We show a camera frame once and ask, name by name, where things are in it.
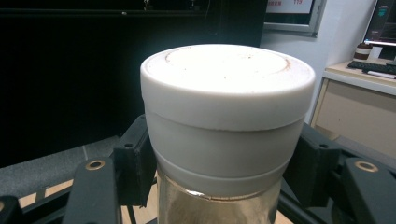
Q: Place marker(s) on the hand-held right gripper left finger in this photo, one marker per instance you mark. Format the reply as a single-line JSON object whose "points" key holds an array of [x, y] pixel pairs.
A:
{"points": [[134, 161]]}

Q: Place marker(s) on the grey framed wall board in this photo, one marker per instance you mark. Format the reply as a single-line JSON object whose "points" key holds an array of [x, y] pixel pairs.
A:
{"points": [[294, 15]]}

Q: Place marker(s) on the white-lidded glass jar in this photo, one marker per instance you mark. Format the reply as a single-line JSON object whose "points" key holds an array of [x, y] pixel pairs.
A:
{"points": [[227, 109]]}

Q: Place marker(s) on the brown and white cup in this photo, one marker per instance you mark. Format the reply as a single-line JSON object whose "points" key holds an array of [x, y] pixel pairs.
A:
{"points": [[363, 51]]}

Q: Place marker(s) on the black curtain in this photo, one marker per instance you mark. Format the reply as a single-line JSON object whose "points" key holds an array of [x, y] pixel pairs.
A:
{"points": [[77, 71]]}

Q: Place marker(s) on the black keyboard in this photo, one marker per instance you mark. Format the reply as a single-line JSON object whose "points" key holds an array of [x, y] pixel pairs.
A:
{"points": [[372, 67]]}

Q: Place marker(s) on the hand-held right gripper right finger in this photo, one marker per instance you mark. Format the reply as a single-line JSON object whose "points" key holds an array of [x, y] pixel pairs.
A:
{"points": [[314, 165]]}

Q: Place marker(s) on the beige office desk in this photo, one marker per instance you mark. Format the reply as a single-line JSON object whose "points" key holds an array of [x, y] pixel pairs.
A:
{"points": [[358, 109]]}

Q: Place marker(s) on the computer monitor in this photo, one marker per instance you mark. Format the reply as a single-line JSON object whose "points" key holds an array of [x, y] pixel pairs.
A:
{"points": [[383, 21]]}

